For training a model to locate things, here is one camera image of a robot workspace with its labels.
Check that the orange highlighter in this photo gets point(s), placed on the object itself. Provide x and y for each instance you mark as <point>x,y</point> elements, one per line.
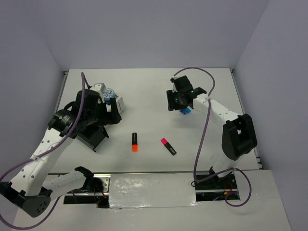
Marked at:
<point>134,142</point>

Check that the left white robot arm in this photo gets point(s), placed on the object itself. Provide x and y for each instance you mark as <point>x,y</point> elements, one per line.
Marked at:
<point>84,119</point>

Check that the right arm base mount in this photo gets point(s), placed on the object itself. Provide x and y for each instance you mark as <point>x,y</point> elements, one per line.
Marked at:
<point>215,189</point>

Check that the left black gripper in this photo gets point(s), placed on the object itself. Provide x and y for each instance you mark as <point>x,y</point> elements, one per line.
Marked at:
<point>107,119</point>

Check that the silver foil cover plate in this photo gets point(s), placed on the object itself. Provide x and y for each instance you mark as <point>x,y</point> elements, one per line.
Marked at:
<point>151,190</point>

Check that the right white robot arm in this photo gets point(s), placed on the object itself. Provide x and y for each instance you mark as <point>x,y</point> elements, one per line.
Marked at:
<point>238,133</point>

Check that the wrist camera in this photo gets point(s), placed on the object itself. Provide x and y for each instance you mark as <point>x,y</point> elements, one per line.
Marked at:
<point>100,88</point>
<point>175,84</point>

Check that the black mesh organizer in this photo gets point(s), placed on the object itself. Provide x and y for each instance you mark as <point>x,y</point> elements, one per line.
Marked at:
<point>93,136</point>

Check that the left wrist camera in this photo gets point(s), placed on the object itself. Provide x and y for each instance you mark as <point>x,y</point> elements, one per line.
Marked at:
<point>100,88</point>

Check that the pink highlighter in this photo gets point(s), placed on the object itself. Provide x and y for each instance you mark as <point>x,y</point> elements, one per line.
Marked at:
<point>168,146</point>

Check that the blue capped pen pack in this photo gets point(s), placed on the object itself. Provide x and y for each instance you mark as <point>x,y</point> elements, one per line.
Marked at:
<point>185,111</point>

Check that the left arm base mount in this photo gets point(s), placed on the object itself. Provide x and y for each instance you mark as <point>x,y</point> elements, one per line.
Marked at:
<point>94,191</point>

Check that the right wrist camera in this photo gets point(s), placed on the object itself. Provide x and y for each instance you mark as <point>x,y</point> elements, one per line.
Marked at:
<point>175,84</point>

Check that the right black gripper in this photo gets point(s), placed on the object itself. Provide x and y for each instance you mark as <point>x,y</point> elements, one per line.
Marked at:
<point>171,104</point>

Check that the white mesh organizer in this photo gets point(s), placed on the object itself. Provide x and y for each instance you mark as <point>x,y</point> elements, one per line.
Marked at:
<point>119,102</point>

